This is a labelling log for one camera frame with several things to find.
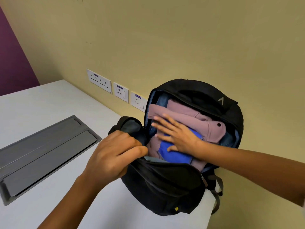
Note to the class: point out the person's right hand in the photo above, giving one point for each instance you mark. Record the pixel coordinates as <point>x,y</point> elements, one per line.
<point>182,138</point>

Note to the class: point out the person's left hand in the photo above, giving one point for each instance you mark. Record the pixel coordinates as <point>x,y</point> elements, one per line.
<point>107,157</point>

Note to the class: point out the person's right thumb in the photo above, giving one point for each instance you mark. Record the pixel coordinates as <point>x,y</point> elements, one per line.
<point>172,148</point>

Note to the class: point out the person's right little finger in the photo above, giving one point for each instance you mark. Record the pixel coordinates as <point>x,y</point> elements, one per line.
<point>170,118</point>

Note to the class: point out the person's right middle finger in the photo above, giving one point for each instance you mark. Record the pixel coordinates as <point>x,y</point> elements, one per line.
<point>162,128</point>

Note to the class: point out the person's left thumb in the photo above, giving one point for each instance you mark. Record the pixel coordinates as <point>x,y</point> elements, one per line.
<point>133,158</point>

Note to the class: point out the blue garment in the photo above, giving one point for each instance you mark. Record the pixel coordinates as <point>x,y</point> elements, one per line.
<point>177,150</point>

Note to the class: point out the black backpack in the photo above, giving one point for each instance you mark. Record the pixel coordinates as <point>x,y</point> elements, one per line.
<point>190,164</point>

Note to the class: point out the person's right forearm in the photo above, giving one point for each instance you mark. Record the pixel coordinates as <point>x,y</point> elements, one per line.
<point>252,170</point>

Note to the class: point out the person's left forearm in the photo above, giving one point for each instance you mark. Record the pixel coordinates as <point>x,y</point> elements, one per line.
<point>71,205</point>

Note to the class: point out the pink folded garment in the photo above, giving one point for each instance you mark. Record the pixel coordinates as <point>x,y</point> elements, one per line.
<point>190,121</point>

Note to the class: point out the white wall socket with switch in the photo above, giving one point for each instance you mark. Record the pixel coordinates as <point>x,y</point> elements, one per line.
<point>139,101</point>
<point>121,92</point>

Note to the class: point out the wide white wall socket panel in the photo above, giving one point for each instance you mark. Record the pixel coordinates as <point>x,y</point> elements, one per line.
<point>99,81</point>

